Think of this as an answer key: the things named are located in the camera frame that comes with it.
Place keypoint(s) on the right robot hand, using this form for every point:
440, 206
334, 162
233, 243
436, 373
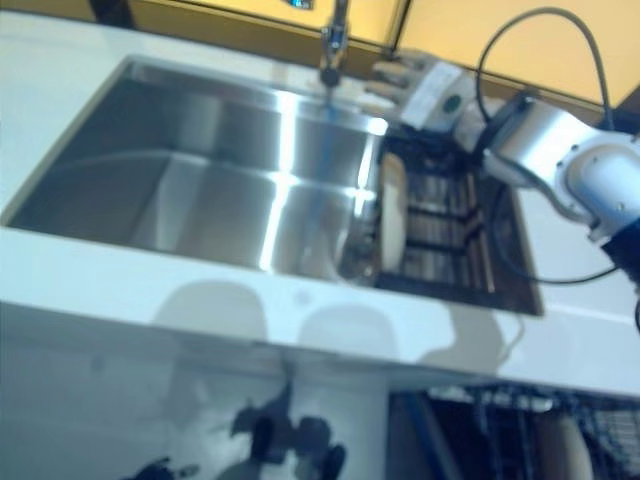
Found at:
435, 95

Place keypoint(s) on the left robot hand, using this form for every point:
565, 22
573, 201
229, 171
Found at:
160, 472

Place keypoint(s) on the cream ceramic plate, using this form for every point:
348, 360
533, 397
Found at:
567, 450
392, 215

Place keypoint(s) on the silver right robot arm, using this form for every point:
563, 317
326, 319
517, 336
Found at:
540, 145

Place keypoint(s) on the chrome gooseneck kitchen faucet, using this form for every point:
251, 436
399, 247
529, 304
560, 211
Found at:
335, 40

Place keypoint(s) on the black dish drying rack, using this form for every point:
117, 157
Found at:
440, 225

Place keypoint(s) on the stainless steel sink basin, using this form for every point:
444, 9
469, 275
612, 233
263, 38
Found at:
175, 190

